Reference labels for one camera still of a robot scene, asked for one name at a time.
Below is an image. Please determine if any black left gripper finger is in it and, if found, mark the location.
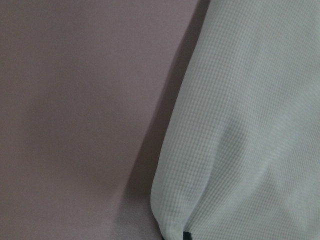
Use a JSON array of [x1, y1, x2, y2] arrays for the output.
[[183, 231, 192, 240]]

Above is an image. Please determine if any olive green long-sleeve shirt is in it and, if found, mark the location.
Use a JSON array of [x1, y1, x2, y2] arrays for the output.
[[150, 0, 320, 240]]

